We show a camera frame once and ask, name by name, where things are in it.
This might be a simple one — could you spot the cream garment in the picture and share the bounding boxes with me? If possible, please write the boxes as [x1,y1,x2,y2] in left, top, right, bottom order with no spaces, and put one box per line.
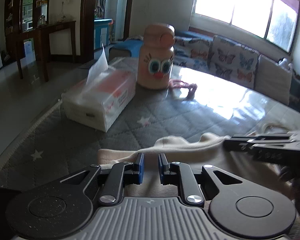
[97,123,298,240]

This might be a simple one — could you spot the blue sofa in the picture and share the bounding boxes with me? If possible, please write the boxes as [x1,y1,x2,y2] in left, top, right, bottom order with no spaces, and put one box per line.
[108,29,300,119]

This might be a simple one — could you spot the plain beige cushion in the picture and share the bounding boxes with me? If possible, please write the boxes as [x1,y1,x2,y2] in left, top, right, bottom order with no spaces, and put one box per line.
[254,55,292,105]

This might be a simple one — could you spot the white plush toy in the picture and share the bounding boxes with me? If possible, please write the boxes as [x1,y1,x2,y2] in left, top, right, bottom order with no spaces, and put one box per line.
[279,58,293,71]

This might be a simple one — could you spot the grey quilted table cover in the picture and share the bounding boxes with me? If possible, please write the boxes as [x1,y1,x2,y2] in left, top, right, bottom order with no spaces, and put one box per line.
[0,67,300,200]

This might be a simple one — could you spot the right butterfly cushion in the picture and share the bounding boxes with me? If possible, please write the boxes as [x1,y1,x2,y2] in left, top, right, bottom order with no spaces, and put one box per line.
[209,35,260,89]

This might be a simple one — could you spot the butterfly cushion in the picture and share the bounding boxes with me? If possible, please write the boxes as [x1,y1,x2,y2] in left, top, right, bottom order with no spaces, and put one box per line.
[209,35,260,89]
[173,36,212,73]

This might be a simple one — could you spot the tissue pack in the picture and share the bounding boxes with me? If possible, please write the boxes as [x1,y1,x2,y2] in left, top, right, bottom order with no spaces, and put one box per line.
[62,51,136,132]

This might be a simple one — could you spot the left butterfly cushion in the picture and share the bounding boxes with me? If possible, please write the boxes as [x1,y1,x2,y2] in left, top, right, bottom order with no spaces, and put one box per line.
[173,36,212,73]

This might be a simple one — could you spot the window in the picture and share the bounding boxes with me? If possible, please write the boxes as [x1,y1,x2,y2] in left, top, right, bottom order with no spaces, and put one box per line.
[193,0,300,53]

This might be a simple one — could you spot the pink cartoon water bottle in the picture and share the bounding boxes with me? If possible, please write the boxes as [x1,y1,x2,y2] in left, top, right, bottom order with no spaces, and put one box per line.
[137,23,175,90]

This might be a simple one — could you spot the dark wooden side table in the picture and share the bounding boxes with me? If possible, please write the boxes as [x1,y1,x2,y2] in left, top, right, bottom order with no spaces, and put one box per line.
[11,21,77,82]

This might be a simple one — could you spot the dark wooden cabinet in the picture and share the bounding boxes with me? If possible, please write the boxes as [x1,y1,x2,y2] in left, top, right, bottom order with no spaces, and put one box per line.
[4,0,49,36]

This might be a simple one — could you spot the pink bottle strap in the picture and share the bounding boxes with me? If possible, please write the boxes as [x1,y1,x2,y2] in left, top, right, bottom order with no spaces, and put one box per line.
[168,78,198,100]

